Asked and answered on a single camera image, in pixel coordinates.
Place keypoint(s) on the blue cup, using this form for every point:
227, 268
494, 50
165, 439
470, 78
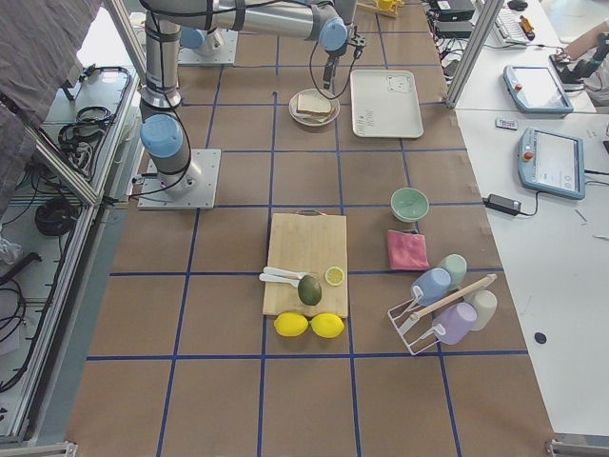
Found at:
430, 287

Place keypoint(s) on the right whole lemon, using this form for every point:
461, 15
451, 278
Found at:
327, 325

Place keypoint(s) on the wooden mug rack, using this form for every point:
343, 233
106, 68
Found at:
370, 5

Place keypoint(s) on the green cup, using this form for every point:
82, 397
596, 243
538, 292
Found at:
456, 266

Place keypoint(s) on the bread slice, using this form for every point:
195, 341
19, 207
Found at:
312, 103

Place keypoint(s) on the black power adapter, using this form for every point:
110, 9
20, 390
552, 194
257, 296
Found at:
502, 204

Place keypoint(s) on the white cup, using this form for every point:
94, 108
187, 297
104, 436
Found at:
484, 303

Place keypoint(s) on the whole lemon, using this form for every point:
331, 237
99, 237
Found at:
290, 324
327, 325

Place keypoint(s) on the white wire cup rack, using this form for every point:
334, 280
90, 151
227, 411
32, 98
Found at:
413, 323

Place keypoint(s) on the aluminium frame post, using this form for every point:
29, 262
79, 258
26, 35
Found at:
484, 24

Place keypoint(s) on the wooden cutting board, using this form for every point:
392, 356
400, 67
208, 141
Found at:
311, 244

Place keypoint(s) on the avocado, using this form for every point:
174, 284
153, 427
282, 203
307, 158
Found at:
309, 290

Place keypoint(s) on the white round plate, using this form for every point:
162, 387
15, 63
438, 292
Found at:
314, 120

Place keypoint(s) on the upper teach pendant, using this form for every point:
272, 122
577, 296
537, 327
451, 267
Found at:
536, 90

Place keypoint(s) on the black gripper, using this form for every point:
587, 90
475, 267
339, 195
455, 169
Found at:
329, 63

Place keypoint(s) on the yellow mug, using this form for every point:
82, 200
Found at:
389, 5

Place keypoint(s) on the cream bear tray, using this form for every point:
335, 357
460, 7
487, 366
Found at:
385, 104

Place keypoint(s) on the left whole lemon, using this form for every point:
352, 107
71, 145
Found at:
290, 324

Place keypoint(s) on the lemon slice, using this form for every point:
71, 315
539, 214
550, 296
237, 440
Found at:
334, 276

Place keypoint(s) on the green bowl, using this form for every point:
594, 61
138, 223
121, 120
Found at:
409, 205

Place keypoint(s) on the lower teach pendant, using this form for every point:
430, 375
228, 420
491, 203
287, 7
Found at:
551, 162

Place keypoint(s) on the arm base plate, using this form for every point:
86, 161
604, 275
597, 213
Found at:
196, 190
207, 47

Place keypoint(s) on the white plastic spoon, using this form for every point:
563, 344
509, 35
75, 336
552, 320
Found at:
281, 276

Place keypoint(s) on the teach pendant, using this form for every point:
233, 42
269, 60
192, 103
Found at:
536, 90
551, 162

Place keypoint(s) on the pink cloth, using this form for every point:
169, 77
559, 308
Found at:
407, 251

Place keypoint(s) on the purple cup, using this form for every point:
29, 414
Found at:
454, 323

